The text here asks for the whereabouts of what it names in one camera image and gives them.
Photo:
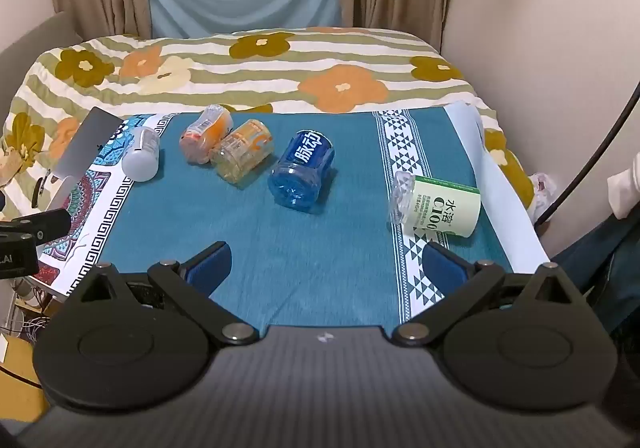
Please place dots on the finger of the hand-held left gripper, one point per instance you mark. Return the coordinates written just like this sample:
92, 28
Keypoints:
47, 223

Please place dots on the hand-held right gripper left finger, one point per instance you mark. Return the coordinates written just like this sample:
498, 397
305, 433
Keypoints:
210, 269

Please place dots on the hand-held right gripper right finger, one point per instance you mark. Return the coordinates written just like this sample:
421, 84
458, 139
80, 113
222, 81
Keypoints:
443, 271

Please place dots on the white grey bottle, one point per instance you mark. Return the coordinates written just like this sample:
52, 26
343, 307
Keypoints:
141, 155

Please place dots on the yellow label clear bottle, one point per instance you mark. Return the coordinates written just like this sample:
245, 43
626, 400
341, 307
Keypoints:
242, 151

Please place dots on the blue plastic bottle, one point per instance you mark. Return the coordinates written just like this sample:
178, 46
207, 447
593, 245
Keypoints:
301, 171

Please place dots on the orange label bottle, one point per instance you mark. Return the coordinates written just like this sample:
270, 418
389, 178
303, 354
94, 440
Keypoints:
204, 133

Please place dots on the white sheet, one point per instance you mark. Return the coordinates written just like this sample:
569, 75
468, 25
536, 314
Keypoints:
505, 213

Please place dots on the silver laptop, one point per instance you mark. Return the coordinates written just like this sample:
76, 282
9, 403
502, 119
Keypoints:
89, 141

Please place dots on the teal patterned cloth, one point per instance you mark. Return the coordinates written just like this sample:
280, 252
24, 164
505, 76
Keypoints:
320, 253

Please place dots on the white plastic bag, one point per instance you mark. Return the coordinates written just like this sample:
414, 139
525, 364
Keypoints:
542, 190

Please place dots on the person's dark trousers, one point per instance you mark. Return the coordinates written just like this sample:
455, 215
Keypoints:
600, 268

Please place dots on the grey headboard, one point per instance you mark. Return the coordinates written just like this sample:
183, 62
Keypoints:
35, 35

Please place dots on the person's white garment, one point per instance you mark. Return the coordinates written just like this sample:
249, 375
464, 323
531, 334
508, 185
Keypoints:
626, 193

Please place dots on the floral striped blanket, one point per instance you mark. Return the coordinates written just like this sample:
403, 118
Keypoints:
280, 72

